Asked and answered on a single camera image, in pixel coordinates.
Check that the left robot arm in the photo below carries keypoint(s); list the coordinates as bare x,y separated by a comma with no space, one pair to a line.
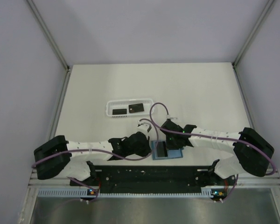
62,158

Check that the aluminium frame post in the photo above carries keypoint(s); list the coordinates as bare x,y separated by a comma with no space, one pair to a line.
48,36
254,31

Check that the right aluminium frame post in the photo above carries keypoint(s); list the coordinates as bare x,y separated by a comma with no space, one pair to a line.
254,31

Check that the white plastic basket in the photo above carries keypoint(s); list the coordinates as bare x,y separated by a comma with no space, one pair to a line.
120,104

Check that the black VIP credit card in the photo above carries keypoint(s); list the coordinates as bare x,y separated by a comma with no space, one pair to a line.
161,150

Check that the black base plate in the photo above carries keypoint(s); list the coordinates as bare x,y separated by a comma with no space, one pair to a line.
155,179

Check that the blue leather card holder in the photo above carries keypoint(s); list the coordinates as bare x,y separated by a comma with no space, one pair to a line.
172,154

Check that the grey slotted cable duct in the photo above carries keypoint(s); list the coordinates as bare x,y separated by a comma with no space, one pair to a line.
87,193

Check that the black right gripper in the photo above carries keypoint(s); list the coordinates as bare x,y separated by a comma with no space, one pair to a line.
170,146

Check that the left aluminium frame post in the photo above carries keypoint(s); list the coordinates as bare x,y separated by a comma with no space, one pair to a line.
48,36

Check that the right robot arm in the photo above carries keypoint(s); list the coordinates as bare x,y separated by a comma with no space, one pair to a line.
249,151

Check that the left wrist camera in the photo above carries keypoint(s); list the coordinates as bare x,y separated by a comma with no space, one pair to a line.
144,127

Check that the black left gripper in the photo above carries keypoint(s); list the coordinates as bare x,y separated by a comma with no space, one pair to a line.
147,149

